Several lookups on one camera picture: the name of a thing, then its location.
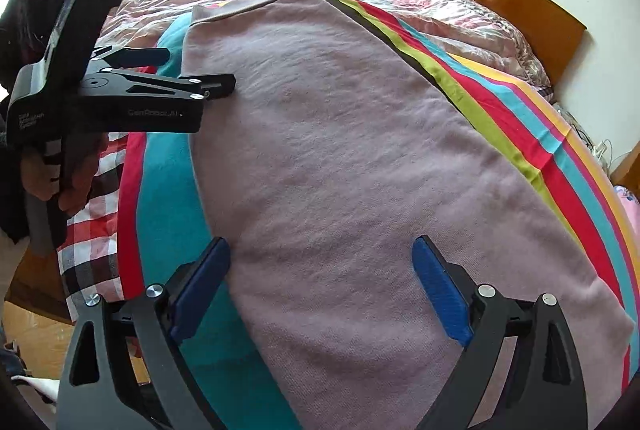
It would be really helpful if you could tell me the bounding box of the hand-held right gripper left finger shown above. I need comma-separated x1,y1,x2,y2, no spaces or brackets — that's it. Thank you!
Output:
56,236,232,430

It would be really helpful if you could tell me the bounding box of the person's left hand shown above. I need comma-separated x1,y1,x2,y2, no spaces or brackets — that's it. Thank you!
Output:
20,133,109,217

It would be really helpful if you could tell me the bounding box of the wooden bed frame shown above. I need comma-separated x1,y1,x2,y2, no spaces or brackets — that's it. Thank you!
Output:
5,255,73,326

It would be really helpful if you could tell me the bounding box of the person's upper body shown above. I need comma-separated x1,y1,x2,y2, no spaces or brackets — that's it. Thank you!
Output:
0,0,76,96

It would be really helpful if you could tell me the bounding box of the striped colourful blanket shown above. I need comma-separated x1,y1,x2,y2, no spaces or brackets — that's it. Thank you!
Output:
117,0,640,430

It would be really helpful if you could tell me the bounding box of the plaid bed sheet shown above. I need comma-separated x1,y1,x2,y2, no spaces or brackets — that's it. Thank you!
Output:
56,130,148,323

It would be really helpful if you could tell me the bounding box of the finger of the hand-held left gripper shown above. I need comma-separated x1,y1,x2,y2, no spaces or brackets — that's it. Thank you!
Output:
107,71,237,103
89,46,172,72

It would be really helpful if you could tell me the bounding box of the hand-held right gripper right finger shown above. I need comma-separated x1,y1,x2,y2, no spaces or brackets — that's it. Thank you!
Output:
411,235,588,430

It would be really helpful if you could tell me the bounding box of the glossy wooden headboard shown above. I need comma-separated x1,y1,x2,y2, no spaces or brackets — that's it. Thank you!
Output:
391,0,587,86

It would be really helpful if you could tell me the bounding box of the pink purple pillow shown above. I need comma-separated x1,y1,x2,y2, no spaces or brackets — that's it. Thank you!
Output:
619,184,640,231

